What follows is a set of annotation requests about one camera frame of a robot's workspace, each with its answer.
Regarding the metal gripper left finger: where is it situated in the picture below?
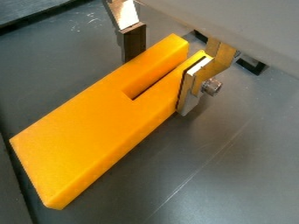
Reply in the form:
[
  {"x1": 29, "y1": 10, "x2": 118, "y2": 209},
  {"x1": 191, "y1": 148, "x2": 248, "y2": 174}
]
[{"x1": 101, "y1": 0, "x2": 145, "y2": 62}]

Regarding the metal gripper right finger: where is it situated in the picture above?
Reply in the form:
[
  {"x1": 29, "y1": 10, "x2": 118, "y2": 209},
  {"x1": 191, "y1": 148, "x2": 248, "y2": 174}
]
[{"x1": 176, "y1": 38, "x2": 237, "y2": 116}]

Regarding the yellow double-square block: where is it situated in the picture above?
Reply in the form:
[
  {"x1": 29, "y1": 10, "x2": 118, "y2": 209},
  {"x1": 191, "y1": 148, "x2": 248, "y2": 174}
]
[{"x1": 9, "y1": 34, "x2": 211, "y2": 210}]

